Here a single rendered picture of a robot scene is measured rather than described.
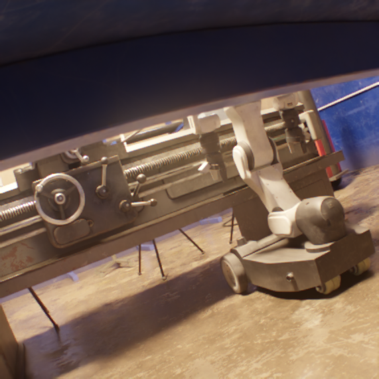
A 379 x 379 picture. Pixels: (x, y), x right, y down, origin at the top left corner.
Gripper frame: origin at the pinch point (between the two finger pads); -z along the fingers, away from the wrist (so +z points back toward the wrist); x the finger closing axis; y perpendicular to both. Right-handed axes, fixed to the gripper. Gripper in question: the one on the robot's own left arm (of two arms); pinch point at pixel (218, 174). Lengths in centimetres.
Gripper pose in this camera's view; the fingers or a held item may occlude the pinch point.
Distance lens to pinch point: 168.1
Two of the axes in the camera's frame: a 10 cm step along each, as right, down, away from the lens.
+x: -3.5, -1.1, 9.3
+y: -9.0, 3.3, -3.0
